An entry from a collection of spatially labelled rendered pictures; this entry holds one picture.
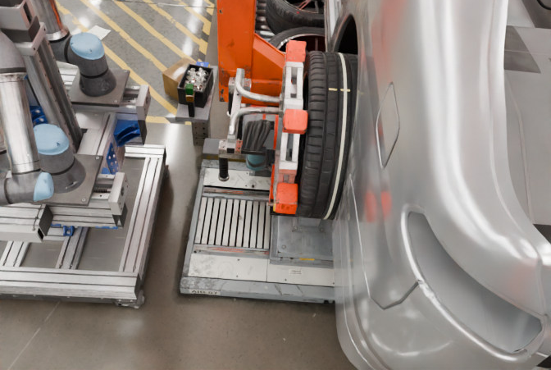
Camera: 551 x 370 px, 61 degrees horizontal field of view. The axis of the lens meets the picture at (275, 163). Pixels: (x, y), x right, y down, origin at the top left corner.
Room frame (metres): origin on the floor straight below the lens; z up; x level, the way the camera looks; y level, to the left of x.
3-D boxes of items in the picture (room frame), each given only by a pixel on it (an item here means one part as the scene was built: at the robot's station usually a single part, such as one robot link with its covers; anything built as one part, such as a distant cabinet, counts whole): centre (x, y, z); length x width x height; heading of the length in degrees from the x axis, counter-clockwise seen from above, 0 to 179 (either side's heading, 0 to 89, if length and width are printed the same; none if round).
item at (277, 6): (2.91, -0.13, 0.39); 0.66 x 0.66 x 0.24
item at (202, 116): (1.88, 0.47, 0.44); 0.43 x 0.17 x 0.03; 3
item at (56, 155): (0.95, 0.76, 0.98); 0.13 x 0.12 x 0.14; 109
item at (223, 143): (1.10, 0.16, 0.93); 0.09 x 0.05 x 0.05; 93
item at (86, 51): (1.45, 0.80, 0.98); 0.13 x 0.12 x 0.14; 80
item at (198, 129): (1.91, 0.47, 0.21); 0.10 x 0.10 x 0.42; 3
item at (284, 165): (1.28, -0.03, 0.85); 0.54 x 0.07 x 0.54; 3
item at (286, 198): (0.96, -0.05, 0.85); 0.09 x 0.08 x 0.07; 3
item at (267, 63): (1.84, -0.08, 0.69); 0.52 x 0.17 x 0.35; 93
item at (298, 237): (1.29, -0.20, 0.32); 0.40 x 0.30 x 0.28; 3
